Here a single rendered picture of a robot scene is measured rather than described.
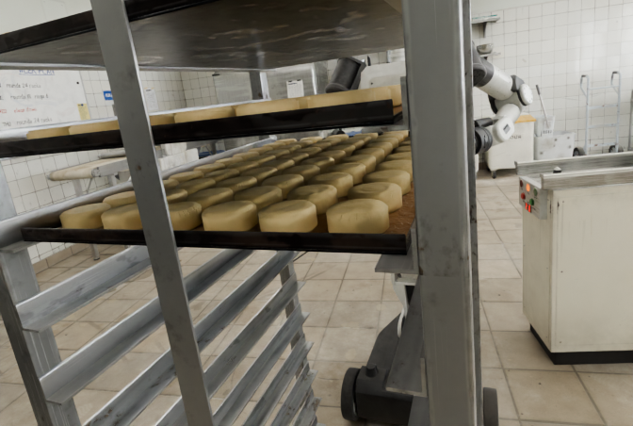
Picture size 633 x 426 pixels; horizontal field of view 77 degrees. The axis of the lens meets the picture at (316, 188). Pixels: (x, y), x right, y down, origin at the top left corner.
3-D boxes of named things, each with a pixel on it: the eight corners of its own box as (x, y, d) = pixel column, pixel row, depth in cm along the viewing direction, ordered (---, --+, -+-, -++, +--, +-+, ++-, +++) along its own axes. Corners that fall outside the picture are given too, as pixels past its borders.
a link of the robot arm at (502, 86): (498, 90, 159) (464, 71, 146) (531, 78, 148) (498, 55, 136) (500, 118, 156) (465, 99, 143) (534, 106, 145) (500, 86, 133)
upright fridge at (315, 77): (339, 179, 623) (323, 41, 576) (328, 195, 538) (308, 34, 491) (255, 186, 657) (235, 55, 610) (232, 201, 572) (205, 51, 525)
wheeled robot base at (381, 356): (383, 332, 220) (378, 276, 213) (486, 343, 201) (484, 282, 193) (350, 422, 163) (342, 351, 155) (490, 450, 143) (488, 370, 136)
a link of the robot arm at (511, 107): (489, 138, 146) (508, 116, 157) (516, 129, 138) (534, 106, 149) (477, 112, 144) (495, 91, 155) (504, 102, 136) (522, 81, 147)
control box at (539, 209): (526, 204, 193) (526, 175, 190) (547, 219, 170) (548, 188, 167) (518, 204, 194) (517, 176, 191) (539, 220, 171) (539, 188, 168)
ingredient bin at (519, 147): (489, 180, 513) (487, 120, 496) (482, 170, 573) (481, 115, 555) (536, 177, 498) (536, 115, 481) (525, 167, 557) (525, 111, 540)
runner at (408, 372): (446, 177, 85) (446, 164, 85) (460, 177, 84) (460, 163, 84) (385, 391, 28) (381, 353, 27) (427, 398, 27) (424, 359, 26)
